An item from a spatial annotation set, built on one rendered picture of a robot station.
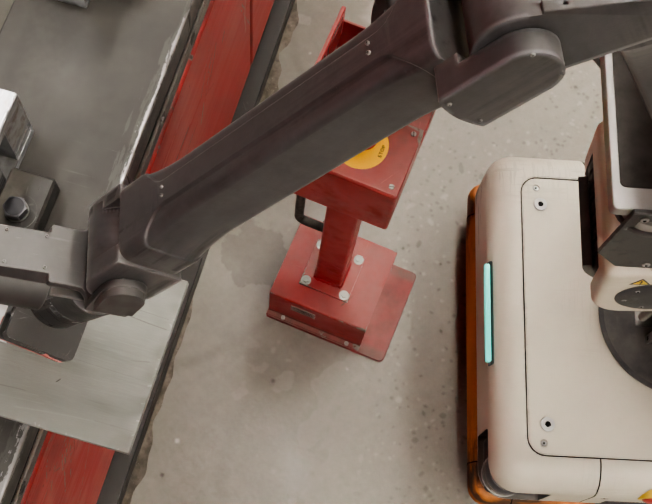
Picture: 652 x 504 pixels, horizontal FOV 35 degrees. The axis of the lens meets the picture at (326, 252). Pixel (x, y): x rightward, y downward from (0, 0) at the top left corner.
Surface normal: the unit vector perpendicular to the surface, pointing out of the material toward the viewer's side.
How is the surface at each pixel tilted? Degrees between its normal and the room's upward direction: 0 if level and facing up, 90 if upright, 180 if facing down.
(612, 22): 83
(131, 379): 0
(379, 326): 0
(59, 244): 30
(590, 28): 83
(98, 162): 0
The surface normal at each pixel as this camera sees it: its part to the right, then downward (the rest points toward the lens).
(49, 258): 0.47, -0.42
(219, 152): -0.73, -0.26
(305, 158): 0.02, 0.88
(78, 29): 0.07, -0.33
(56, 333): 0.53, -0.16
